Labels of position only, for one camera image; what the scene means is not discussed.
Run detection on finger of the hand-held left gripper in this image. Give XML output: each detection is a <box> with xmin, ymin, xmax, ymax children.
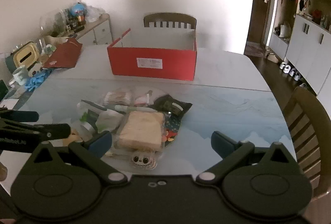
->
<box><xmin>16</xmin><ymin>123</ymin><xmax>72</xmax><ymax>142</ymax></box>
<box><xmin>0</xmin><ymin>110</ymin><xmax>40</xmax><ymax>123</ymax></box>

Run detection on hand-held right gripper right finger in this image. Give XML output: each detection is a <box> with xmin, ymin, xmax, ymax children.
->
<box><xmin>195</xmin><ymin>131</ymin><xmax>298</xmax><ymax>187</ymax></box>

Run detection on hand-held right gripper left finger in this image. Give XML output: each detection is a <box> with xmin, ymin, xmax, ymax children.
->
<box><xmin>27</xmin><ymin>131</ymin><xmax>129</xmax><ymax>187</ymax></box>

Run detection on clear plastic bag green print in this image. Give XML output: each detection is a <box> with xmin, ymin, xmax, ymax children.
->
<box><xmin>76</xmin><ymin>100</ymin><xmax>125</xmax><ymax>137</ymax></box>

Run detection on bagged sliced bread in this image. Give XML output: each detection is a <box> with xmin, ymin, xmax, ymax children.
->
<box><xmin>114</xmin><ymin>110</ymin><xmax>166</xmax><ymax>155</ymax></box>

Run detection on red cardboard box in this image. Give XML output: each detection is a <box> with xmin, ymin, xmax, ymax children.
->
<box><xmin>107</xmin><ymin>28</ymin><xmax>198</xmax><ymax>81</ymax></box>

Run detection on blue gloves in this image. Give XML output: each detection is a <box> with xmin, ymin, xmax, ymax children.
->
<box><xmin>24</xmin><ymin>70</ymin><xmax>52</xmax><ymax>91</ymax></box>

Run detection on pale green mug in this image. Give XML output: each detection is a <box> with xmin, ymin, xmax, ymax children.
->
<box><xmin>13</xmin><ymin>65</ymin><xmax>30</xmax><ymax>85</ymax></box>

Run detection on green white tube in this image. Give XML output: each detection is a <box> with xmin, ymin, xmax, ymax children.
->
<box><xmin>106</xmin><ymin>104</ymin><xmax>156</xmax><ymax>114</ymax></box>

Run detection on panda face trinket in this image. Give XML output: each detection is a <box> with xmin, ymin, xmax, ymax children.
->
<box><xmin>130</xmin><ymin>154</ymin><xmax>158</xmax><ymax>171</ymax></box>

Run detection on clear biscuit packet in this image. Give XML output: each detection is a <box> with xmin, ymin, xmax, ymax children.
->
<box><xmin>102</xmin><ymin>88</ymin><xmax>133</xmax><ymax>107</ymax></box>

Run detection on dark blue patterned pouch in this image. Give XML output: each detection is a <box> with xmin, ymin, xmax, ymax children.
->
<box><xmin>162</xmin><ymin>113</ymin><xmax>185</xmax><ymax>147</ymax></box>

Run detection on pink white small packet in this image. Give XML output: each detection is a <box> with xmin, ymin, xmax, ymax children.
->
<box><xmin>134</xmin><ymin>90</ymin><xmax>156</xmax><ymax>107</ymax></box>

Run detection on yellow tissue box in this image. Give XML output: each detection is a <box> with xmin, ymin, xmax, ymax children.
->
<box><xmin>12</xmin><ymin>42</ymin><xmax>42</xmax><ymax>71</ymax></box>

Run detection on dark snack packet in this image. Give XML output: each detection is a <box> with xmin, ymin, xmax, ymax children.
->
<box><xmin>152</xmin><ymin>95</ymin><xmax>193</xmax><ymax>119</ymax></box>

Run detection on wooden slat-back chair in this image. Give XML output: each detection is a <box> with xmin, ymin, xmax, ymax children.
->
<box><xmin>283</xmin><ymin>86</ymin><xmax>331</xmax><ymax>200</ymax></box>
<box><xmin>143</xmin><ymin>12</ymin><xmax>197</xmax><ymax>30</ymax></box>

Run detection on clear glass dome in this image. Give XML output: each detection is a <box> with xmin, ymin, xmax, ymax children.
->
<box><xmin>39</xmin><ymin>11</ymin><xmax>66</xmax><ymax>36</ymax></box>

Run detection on row of white shoes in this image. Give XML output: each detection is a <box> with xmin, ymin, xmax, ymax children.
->
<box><xmin>280</xmin><ymin>61</ymin><xmax>308</xmax><ymax>85</ymax></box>

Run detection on beige slippers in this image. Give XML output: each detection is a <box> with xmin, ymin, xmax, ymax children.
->
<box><xmin>264</xmin><ymin>51</ymin><xmax>280</xmax><ymax>63</ymax></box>

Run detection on white sideboard cabinet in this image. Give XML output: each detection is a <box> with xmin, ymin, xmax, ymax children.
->
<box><xmin>75</xmin><ymin>13</ymin><xmax>114</xmax><ymax>46</ymax></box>

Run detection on blue globe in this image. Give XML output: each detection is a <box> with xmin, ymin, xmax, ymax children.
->
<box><xmin>70</xmin><ymin>3</ymin><xmax>87</xmax><ymax>24</ymax></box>

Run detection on brown door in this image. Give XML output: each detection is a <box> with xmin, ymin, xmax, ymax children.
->
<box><xmin>244</xmin><ymin>0</ymin><xmax>278</xmax><ymax>56</ymax></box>

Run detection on white handbag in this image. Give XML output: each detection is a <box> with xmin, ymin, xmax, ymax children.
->
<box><xmin>280</xmin><ymin>22</ymin><xmax>292</xmax><ymax>38</ymax></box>

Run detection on white wall cabinet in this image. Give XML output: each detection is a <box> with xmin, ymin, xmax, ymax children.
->
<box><xmin>269</xmin><ymin>0</ymin><xmax>331</xmax><ymax>96</ymax></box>

